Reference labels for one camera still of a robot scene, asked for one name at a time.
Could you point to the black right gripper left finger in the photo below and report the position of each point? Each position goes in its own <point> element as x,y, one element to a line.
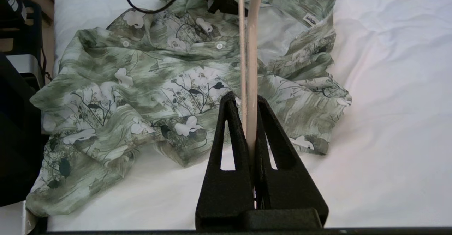
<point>226,192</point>

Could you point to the green floral button shirt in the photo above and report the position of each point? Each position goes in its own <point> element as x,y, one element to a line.
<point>141,97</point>

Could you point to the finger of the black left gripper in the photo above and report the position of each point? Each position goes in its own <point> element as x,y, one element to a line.
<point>227,5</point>

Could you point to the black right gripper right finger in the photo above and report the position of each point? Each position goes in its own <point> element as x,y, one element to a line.
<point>289,192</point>

